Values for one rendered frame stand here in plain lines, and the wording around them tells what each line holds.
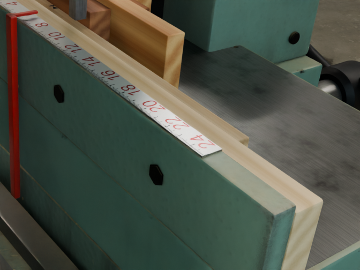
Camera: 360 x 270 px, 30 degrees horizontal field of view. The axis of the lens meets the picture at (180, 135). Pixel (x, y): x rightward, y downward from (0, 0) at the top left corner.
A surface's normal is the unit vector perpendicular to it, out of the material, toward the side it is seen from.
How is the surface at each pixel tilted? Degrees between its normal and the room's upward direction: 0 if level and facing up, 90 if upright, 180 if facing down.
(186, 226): 90
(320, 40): 0
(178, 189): 90
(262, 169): 0
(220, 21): 90
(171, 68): 90
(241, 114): 0
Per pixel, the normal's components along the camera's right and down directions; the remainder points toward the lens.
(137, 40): -0.77, 0.26
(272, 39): 0.62, 0.46
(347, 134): 0.11, -0.85
